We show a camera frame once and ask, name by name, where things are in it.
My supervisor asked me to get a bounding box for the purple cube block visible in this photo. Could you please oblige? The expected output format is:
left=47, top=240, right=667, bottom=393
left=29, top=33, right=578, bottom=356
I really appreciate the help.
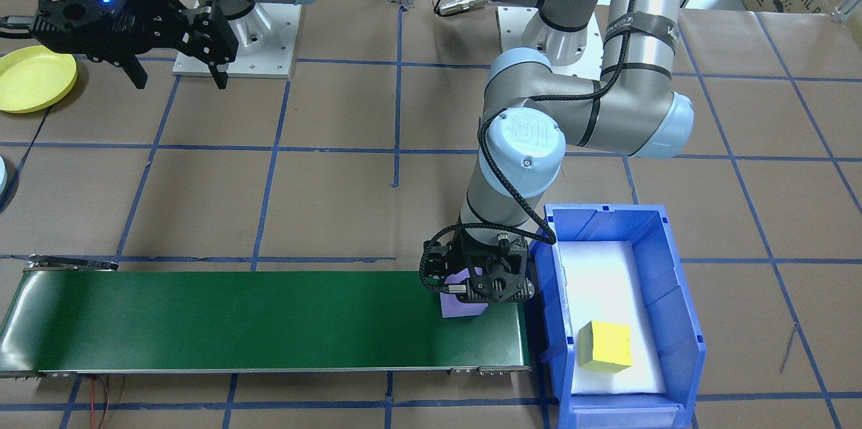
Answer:
left=438, top=269, right=490, bottom=321

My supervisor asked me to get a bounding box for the yellow cube block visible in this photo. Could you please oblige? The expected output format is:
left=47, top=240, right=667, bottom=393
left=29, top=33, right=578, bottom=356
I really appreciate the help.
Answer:
left=578, top=321, right=634, bottom=374

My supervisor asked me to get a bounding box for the yellow plastic plate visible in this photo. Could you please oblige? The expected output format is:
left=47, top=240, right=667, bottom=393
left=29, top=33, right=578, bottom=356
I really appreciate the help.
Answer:
left=0, top=45, right=78, bottom=114

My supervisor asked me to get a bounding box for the white foam pad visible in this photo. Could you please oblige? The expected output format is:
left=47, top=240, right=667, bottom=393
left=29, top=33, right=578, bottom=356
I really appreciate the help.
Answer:
left=558, top=240, right=667, bottom=395

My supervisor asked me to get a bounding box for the green conveyor belt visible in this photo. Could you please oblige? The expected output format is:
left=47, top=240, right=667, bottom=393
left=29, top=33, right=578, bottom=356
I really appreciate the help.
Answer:
left=0, top=255, right=533, bottom=379

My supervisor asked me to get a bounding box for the blue plastic storage bin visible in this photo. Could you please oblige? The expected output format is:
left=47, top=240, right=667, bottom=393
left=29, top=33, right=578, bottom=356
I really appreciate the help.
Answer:
left=524, top=203, right=708, bottom=429

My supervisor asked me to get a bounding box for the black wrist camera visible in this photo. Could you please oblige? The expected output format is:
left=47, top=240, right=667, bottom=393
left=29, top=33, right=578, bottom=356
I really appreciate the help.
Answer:
left=27, top=11, right=145, bottom=69
left=441, top=279, right=537, bottom=306

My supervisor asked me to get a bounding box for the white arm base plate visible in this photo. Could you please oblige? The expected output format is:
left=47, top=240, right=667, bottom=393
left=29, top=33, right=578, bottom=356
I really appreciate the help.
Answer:
left=172, top=3, right=302, bottom=79
left=497, top=7, right=605, bottom=67

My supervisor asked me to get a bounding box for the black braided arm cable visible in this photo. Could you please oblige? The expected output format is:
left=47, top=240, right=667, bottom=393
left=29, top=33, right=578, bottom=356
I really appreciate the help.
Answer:
left=419, top=0, right=651, bottom=295

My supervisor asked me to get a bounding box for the silver cable connector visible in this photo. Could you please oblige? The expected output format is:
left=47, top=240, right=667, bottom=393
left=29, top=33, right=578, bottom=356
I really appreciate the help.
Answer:
left=434, top=0, right=483, bottom=16

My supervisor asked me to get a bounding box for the red black conveyor wire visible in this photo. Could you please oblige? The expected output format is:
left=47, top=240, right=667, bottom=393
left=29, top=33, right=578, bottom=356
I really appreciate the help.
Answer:
left=86, top=375, right=113, bottom=429

